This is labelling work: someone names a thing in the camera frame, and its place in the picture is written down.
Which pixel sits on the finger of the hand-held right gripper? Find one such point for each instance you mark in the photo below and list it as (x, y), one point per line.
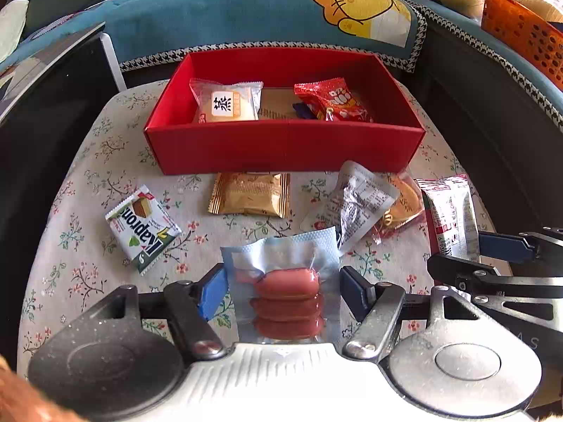
(501, 247)
(484, 283)

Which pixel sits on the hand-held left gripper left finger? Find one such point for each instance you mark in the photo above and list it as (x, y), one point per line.
(213, 292)

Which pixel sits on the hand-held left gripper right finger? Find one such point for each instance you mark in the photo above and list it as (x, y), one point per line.
(354, 292)

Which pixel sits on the long white red stick packet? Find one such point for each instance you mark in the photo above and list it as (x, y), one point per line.
(448, 215)

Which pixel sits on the vacuum sausage packet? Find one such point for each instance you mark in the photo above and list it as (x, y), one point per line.
(286, 290)

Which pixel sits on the silver white pouch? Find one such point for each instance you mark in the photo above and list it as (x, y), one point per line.
(356, 202)

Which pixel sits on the green white wafer packet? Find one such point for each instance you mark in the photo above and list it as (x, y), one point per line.
(143, 228)

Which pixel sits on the clear brown pastry packet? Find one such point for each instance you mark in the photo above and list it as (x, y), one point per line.
(402, 209)

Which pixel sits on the gold biscuit packet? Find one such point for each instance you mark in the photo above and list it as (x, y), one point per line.
(248, 193)

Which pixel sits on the red cardboard box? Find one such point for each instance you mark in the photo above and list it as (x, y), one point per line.
(286, 149)

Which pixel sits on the steamed cake packet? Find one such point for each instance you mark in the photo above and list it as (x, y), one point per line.
(224, 103)

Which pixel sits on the red gummy candy packet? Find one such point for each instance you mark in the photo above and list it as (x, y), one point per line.
(343, 103)

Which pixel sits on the purple wafer biscuit packet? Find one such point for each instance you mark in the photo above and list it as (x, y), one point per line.
(302, 110)

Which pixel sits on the grey sofa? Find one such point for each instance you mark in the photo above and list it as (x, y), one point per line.
(484, 118)

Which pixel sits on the floral tablecloth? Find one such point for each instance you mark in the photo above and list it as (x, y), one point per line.
(88, 176)

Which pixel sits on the orange plastic basket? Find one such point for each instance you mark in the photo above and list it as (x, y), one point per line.
(523, 35)

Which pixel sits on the blue houndstooth trim sofa cover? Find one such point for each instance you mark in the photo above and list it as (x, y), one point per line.
(457, 20)

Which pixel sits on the black glossy side table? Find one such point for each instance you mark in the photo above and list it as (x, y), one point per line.
(35, 140)

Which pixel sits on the blue lion print sofa cover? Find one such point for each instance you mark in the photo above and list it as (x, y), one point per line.
(220, 13)

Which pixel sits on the pale green cloth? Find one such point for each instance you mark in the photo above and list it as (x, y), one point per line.
(11, 26)

